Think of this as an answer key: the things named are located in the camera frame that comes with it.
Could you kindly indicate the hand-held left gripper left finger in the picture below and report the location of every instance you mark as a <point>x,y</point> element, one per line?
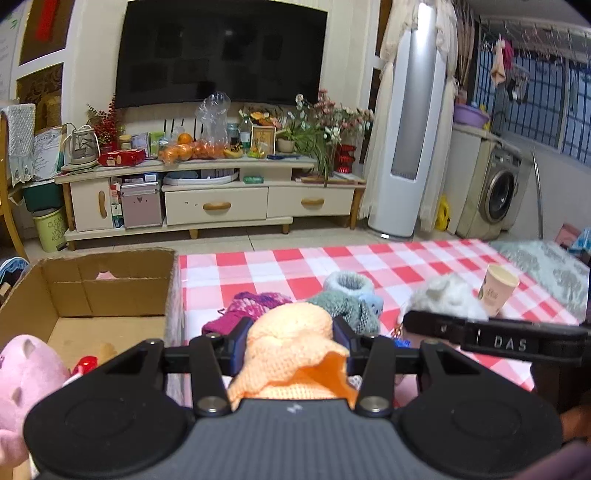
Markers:
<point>239,346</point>

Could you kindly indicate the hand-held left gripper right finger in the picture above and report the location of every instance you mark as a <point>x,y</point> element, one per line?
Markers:
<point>341,346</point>

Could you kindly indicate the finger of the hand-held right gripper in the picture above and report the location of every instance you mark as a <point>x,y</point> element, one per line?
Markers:
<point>498,341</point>

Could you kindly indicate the magenta knitted hat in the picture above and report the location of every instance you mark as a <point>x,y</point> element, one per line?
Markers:
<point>244,304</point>

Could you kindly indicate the orange knitted hat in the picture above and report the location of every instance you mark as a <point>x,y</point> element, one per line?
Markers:
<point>286,341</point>

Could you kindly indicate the white fluffy plush toy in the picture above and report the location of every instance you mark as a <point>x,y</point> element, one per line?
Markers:
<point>448,295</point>

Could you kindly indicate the cardboard box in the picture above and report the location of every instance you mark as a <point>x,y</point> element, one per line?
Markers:
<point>115,290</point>

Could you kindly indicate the pink plush toy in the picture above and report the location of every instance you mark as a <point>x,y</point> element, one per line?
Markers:
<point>27,383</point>

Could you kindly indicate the grey knitted bootie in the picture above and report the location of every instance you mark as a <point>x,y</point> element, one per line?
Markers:
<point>341,311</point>

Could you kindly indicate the paper cup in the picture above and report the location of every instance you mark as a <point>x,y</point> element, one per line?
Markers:
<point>496,290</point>

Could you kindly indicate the blue knitted bootie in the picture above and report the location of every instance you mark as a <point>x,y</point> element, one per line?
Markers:
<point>355,284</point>

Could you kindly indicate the grey patterned blanket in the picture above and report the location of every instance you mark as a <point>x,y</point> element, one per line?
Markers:
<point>545,267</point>

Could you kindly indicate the red white checked tablecloth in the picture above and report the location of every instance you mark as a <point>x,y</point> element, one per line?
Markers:
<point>323,258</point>

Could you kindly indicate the yellow jug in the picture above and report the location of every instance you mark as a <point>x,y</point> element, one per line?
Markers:
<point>443,214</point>

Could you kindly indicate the cream television cabinet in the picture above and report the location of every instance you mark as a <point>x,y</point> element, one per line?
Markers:
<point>231,205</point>

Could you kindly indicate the washing machine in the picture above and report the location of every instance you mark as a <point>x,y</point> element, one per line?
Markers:
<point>501,194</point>

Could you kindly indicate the metal rod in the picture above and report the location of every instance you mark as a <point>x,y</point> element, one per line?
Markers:
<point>538,198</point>

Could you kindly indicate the small green box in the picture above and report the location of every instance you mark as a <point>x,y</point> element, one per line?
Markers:
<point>253,179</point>

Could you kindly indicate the pink storage box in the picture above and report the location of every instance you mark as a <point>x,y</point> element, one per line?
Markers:
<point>141,205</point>

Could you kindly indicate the red vase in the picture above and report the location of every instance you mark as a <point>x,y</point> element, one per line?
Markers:
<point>345,159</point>

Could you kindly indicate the banana bunch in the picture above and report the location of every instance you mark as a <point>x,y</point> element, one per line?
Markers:
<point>233,153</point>

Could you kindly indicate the pile of oranges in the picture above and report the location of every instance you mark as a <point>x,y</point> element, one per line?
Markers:
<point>184,150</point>

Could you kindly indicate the potted spider plant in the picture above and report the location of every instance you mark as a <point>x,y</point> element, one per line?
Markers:
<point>286,145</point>

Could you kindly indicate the framed picture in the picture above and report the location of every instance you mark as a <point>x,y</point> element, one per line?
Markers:
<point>263,141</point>

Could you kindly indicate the green plastic bottle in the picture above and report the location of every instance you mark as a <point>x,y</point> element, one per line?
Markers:
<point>245,134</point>

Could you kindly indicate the light green bin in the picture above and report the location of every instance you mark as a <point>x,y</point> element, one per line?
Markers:
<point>51,230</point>

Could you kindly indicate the red snack box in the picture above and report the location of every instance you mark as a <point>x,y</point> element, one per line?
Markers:
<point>121,158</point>

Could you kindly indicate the purple basin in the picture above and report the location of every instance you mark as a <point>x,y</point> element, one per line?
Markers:
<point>471,115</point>

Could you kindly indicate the artificial flower bouquet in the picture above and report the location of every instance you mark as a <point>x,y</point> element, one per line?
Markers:
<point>337,115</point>

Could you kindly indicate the blue sneaker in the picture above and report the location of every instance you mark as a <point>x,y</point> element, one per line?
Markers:
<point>11,272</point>

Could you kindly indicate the dark green bin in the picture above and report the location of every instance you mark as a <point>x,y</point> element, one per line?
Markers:
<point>41,196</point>

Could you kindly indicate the glass kettle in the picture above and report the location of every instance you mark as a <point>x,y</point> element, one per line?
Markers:
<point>83,145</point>

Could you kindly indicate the red berry branches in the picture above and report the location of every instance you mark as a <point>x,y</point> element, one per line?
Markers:
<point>106,124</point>

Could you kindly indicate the white paper sheet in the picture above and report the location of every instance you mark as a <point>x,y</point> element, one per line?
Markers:
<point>48,154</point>

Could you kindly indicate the hanging clothes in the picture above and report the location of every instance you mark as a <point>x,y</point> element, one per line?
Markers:
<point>498,64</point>

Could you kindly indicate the black television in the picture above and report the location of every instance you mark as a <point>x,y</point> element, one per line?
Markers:
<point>221,50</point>

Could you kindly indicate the chair with lace cover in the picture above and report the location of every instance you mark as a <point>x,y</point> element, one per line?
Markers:
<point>21,138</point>

